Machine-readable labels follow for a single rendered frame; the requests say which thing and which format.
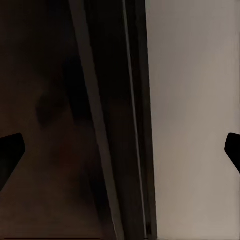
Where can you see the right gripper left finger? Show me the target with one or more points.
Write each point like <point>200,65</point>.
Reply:
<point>12,149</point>

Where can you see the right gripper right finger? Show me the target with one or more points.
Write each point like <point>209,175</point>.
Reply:
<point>232,148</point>

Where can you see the cabinet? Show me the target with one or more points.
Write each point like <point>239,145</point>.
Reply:
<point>74,81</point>

